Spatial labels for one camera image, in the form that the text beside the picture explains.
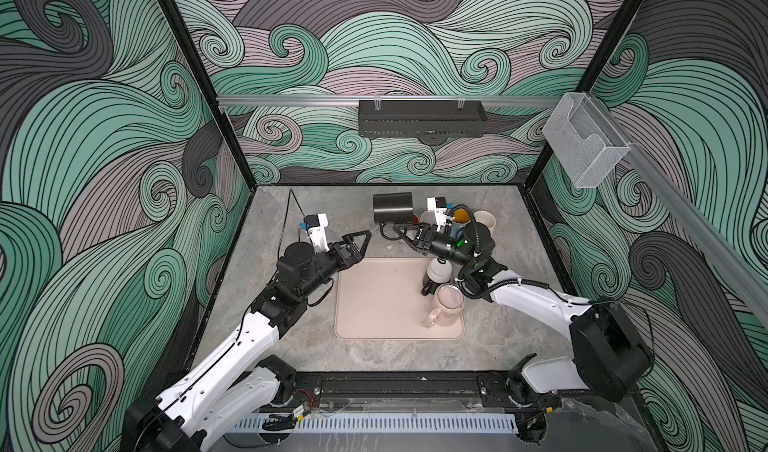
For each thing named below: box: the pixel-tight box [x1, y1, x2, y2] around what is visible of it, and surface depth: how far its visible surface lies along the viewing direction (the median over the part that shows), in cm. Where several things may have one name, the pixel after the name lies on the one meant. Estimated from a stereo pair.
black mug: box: [373, 192, 414, 240], surface depth 71 cm
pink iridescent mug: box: [424, 283, 465, 328], surface depth 79 cm
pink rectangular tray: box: [334, 258, 465, 340], surface depth 89 cm
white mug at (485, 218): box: [473, 210, 497, 239], surface depth 102 cm
